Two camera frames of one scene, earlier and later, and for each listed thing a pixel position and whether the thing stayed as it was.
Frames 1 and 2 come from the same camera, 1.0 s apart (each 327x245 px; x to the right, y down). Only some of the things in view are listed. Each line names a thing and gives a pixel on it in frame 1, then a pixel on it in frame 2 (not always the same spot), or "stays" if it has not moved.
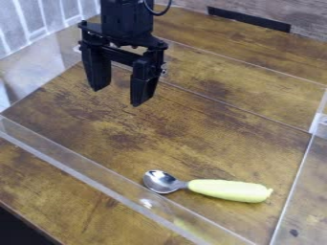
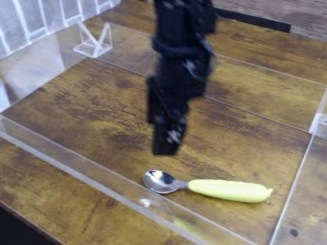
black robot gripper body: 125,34 -> 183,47
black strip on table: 250,19 stays
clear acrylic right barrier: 302,223 stays
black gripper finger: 146,74 -> 169,130
